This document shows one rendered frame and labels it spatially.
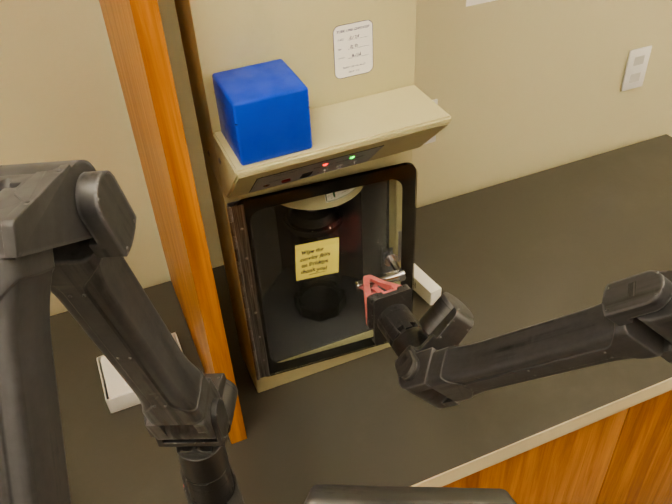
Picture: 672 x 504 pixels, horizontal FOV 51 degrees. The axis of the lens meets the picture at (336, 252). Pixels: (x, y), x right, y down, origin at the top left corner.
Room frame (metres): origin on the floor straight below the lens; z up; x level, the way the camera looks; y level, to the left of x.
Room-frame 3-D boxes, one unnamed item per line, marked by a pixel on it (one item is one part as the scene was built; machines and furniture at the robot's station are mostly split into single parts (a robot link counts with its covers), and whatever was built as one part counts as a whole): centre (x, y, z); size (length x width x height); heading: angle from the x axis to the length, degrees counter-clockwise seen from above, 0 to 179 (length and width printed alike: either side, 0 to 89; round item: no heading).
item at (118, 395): (0.93, 0.39, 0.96); 0.16 x 0.12 x 0.04; 111
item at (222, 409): (0.56, 0.18, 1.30); 0.11 x 0.09 x 0.12; 175
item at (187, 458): (0.53, 0.18, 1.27); 0.07 x 0.06 x 0.07; 175
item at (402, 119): (0.88, -0.01, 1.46); 0.32 x 0.11 x 0.10; 111
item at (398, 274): (0.91, -0.07, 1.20); 0.10 x 0.05 x 0.03; 107
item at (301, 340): (0.92, 0.01, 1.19); 0.30 x 0.01 x 0.40; 107
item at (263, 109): (0.85, 0.09, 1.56); 0.10 x 0.10 x 0.09; 21
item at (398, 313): (0.79, -0.09, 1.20); 0.07 x 0.07 x 0.10; 21
